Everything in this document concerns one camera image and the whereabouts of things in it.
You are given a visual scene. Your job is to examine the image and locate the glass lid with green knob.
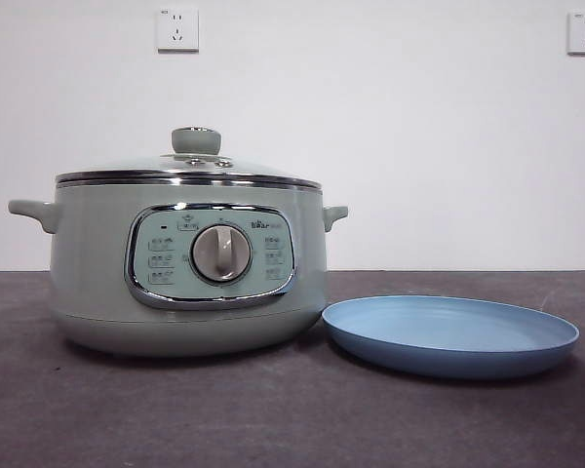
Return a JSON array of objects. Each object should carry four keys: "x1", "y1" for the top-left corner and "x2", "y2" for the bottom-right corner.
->
[{"x1": 55, "y1": 126, "x2": 322, "y2": 187}]

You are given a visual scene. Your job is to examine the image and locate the blue round plate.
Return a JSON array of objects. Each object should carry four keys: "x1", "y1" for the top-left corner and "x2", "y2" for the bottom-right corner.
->
[{"x1": 321, "y1": 293, "x2": 580, "y2": 380}]

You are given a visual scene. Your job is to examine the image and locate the pale green electric steamer pot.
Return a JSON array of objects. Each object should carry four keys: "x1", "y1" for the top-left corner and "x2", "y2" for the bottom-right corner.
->
[{"x1": 8, "y1": 177, "x2": 349, "y2": 359}]

